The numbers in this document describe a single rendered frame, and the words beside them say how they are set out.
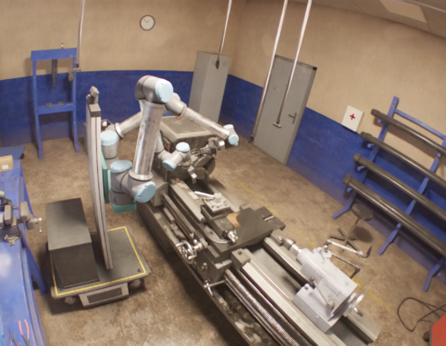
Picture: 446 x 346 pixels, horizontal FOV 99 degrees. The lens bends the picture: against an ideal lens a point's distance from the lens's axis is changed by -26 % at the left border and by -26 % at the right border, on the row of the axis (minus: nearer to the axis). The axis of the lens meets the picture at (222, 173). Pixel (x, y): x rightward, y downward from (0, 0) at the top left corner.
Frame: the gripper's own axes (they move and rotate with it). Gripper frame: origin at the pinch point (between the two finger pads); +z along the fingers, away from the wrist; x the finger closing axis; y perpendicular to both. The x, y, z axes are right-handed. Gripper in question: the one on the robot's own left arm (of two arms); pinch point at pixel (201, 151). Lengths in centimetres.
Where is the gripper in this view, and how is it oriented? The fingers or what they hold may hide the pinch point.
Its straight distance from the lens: 234.6
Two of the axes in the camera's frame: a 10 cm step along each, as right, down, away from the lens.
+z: -9.6, 2.6, -0.5
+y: 1.5, 7.1, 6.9
